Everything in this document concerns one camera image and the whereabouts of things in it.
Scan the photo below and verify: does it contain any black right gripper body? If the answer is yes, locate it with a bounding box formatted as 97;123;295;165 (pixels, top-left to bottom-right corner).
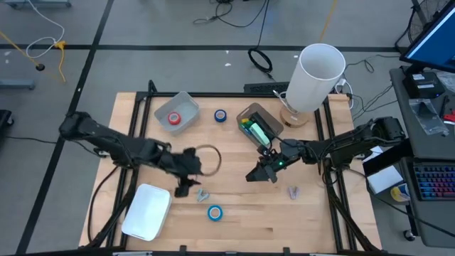
259;140;303;171

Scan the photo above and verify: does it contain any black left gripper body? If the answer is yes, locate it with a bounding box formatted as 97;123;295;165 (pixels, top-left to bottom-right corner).
159;147;203;178

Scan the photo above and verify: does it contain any mint green stapler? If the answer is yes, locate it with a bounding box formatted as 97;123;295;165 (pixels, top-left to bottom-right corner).
250;122;271;147

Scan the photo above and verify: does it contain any light blue tape roll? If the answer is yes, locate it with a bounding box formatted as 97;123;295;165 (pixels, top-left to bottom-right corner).
207;205;224;222

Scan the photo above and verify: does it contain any dark translucent plastic bin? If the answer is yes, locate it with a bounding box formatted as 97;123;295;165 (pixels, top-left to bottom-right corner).
236;102;285;149

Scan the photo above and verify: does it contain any white plastic bin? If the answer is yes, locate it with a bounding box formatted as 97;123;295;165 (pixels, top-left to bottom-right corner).
121;183;173;242

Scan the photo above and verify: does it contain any light grey plastic bin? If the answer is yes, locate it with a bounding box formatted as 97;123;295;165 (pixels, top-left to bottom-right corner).
154;91;200;137

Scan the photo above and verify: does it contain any black power strip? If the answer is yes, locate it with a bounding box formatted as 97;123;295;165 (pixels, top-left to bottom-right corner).
243;81;291;94

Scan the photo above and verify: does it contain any white shade table lamp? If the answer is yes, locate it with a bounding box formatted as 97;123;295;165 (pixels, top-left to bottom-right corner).
272;43;346;128

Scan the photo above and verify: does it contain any white cardboard box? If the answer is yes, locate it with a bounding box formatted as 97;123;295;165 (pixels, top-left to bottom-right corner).
365;165;405;195

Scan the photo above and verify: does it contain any grey side desk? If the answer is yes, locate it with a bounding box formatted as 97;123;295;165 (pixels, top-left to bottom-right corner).
389;65;455;248

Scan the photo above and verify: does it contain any clear plastic bag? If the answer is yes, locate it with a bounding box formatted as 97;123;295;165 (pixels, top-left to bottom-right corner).
408;98;449;136

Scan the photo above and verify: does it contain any backlit rainbow keyboard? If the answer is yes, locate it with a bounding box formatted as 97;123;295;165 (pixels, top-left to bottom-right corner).
414;165;455;202

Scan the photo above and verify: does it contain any small black computer box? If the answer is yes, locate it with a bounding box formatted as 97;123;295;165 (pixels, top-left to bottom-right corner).
403;72;445;99

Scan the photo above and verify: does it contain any computer monitor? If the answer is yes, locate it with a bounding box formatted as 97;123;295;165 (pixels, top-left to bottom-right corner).
400;0;455;74

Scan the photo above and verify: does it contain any black floor fan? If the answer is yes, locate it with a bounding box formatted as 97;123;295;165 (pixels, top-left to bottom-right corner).
407;0;452;43

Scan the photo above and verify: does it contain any grey desk foot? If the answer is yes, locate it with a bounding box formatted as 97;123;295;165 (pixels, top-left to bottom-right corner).
5;0;72;10

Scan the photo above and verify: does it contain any left arm looped cable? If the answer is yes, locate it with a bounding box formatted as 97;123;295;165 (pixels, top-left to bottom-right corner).
194;144;223;177

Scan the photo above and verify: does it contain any black metal table frame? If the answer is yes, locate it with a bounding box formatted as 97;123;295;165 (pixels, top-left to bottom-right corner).
78;80;383;256

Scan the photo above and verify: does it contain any black coiled cable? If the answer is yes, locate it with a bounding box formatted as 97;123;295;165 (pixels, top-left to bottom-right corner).
247;48;274;81

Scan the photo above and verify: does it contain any long black floor cable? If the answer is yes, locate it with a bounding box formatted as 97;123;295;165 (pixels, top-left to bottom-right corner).
193;0;270;49

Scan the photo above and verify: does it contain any yellow floor cable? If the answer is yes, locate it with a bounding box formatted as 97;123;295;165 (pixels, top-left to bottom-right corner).
0;31;68;81
318;0;338;43

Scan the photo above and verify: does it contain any white floor cable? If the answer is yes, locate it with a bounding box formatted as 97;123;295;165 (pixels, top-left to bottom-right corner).
25;0;65;60

